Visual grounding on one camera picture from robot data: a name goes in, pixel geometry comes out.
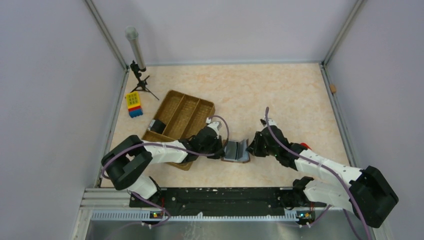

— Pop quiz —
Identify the woven straw divided tray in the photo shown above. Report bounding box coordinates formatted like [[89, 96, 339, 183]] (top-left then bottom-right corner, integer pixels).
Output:
[[141, 89, 216, 172]]

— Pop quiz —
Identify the stack of credit cards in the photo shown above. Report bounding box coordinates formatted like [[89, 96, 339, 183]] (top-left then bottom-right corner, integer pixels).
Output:
[[147, 119, 167, 134]]

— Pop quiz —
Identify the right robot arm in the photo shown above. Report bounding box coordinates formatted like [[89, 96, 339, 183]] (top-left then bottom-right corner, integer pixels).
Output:
[[247, 118, 399, 228]]

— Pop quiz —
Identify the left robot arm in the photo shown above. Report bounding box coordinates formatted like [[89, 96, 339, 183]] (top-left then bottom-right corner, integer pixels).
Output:
[[101, 121, 224, 207]]

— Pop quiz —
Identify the orange yellow round toy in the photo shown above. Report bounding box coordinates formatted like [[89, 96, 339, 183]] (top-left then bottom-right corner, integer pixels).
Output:
[[300, 142, 311, 150]]

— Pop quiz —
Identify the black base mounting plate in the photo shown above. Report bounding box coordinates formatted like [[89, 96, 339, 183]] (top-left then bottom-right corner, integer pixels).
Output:
[[150, 187, 326, 217]]

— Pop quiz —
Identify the colourful toy brick block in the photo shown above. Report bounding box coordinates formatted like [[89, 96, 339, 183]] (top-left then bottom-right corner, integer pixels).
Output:
[[125, 91, 144, 118]]

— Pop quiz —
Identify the grey tube on tripod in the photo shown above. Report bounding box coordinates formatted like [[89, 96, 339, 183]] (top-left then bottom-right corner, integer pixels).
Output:
[[125, 25, 160, 101]]

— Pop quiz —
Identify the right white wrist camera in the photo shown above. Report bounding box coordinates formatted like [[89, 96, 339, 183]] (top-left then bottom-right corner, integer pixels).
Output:
[[260, 118, 277, 128]]

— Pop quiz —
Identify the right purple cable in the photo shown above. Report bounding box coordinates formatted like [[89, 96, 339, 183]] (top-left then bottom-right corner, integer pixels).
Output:
[[264, 106, 374, 240]]

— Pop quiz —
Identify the small tan wall block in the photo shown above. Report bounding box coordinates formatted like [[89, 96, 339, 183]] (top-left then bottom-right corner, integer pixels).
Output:
[[329, 84, 337, 94]]

